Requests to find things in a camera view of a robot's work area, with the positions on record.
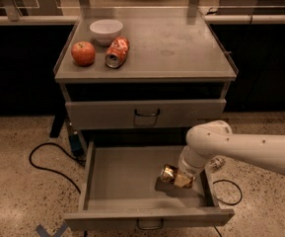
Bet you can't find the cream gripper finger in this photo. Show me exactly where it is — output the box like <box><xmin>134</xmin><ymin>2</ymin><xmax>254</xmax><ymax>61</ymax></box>
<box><xmin>174</xmin><ymin>173</ymin><xmax>194</xmax><ymax>189</ymax></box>

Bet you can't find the orange gold can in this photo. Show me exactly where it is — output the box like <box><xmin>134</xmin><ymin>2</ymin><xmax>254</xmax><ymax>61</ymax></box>
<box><xmin>160</xmin><ymin>164</ymin><xmax>178</xmax><ymax>184</ymax></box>

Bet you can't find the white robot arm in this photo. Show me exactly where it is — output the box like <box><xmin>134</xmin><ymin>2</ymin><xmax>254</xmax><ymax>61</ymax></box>
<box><xmin>178</xmin><ymin>120</ymin><xmax>285</xmax><ymax>177</ymax></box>

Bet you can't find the open middle drawer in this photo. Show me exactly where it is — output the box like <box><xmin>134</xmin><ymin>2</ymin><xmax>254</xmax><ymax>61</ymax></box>
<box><xmin>64</xmin><ymin>143</ymin><xmax>234</xmax><ymax>231</ymax></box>

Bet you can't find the closed top drawer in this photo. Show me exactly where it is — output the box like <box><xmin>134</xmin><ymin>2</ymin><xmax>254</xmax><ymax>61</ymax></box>
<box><xmin>66</xmin><ymin>99</ymin><xmax>226</xmax><ymax>129</ymax></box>

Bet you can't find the grey drawer cabinet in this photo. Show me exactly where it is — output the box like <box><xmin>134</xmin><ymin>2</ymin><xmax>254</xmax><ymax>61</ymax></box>
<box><xmin>52</xmin><ymin>6</ymin><xmax>239</xmax><ymax>150</ymax></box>

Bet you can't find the red soda can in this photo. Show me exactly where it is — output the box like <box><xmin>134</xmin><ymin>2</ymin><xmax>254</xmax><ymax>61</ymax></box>
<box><xmin>105</xmin><ymin>37</ymin><xmax>130</xmax><ymax>68</ymax></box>

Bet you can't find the clear plastic bottle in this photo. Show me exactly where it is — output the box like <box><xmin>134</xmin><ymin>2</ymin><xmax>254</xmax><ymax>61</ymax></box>
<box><xmin>209</xmin><ymin>157</ymin><xmax>226</xmax><ymax>172</ymax></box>

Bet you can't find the blue power box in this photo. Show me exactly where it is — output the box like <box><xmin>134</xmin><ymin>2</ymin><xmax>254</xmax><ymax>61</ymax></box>
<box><xmin>69</xmin><ymin>134</ymin><xmax>84</xmax><ymax>157</ymax></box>

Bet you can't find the red apple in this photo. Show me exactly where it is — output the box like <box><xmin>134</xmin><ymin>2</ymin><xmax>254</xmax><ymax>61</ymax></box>
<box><xmin>71</xmin><ymin>41</ymin><xmax>96</xmax><ymax>66</ymax></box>

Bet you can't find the white bowl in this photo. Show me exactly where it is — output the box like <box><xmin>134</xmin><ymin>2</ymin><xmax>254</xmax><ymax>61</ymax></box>
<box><xmin>90</xmin><ymin>19</ymin><xmax>123</xmax><ymax>46</ymax></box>

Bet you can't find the black floor cable right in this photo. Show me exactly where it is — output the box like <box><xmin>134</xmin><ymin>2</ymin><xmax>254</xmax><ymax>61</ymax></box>
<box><xmin>212</xmin><ymin>179</ymin><xmax>244</xmax><ymax>206</ymax></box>

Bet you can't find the black floor cable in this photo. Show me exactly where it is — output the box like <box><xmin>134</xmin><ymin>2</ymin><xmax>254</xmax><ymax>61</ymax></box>
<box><xmin>212</xmin><ymin>179</ymin><xmax>244</xmax><ymax>206</ymax></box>
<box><xmin>29</xmin><ymin>142</ymin><xmax>87</xmax><ymax>195</ymax></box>

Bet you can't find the black middle drawer handle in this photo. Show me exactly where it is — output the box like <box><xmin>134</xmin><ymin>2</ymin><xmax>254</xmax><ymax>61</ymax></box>
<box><xmin>136</xmin><ymin>219</ymin><xmax>164</xmax><ymax>231</ymax></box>

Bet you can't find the black drawer handle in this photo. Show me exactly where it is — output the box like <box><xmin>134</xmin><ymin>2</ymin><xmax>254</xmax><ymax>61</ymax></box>
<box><xmin>136</xmin><ymin>219</ymin><xmax>164</xmax><ymax>231</ymax></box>
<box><xmin>134</xmin><ymin>109</ymin><xmax>161</xmax><ymax>118</ymax></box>

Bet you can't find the black top drawer handle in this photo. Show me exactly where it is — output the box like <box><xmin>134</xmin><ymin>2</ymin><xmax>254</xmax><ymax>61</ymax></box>
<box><xmin>134</xmin><ymin>109</ymin><xmax>161</xmax><ymax>118</ymax></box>

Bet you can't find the black floor cable left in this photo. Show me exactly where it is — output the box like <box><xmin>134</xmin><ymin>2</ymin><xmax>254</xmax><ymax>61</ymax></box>
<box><xmin>29</xmin><ymin>142</ymin><xmax>87</xmax><ymax>195</ymax></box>

